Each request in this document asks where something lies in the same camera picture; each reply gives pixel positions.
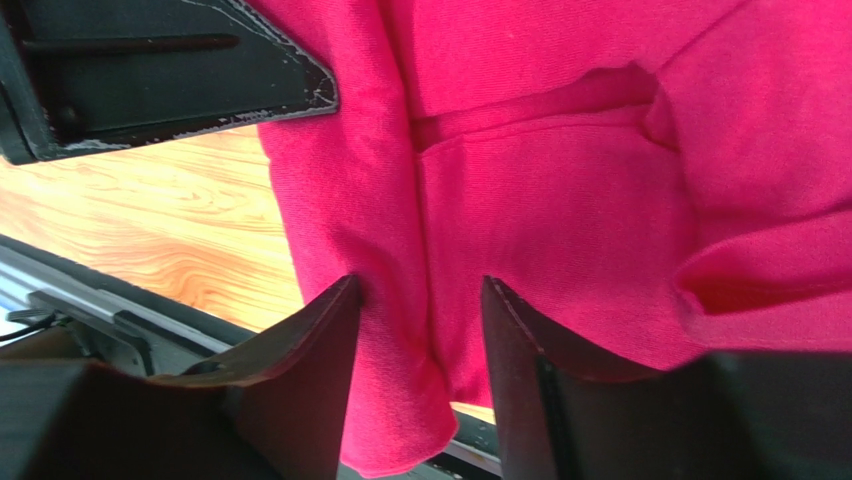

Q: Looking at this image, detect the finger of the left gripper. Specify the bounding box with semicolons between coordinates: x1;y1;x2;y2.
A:
1;0;340;165

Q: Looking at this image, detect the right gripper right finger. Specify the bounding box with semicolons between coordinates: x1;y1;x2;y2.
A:
481;277;851;479

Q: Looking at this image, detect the magenta t shirt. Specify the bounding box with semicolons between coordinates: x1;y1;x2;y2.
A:
256;1;851;478

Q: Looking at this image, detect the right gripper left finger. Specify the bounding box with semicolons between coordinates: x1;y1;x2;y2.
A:
1;275;361;479

